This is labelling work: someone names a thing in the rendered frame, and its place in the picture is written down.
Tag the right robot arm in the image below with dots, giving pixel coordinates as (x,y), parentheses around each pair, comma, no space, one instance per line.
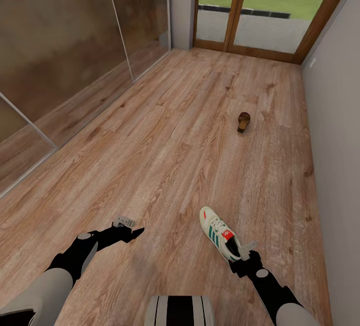
(280,303)

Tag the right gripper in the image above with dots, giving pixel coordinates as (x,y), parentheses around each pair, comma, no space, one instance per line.
(241,267)

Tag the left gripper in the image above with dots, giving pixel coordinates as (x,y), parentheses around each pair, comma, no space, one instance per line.
(123,233)

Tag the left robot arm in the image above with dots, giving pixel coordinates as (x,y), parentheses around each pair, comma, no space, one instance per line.
(41,303)

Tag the gym shoe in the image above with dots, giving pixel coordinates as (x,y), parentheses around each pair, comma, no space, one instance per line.
(220,234)

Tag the door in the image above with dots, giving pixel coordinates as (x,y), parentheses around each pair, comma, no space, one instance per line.
(281,30)

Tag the robot trunk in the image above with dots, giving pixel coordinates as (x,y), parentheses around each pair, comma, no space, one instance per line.
(180,311)

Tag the sandal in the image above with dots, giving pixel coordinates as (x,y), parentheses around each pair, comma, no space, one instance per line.
(244,119)

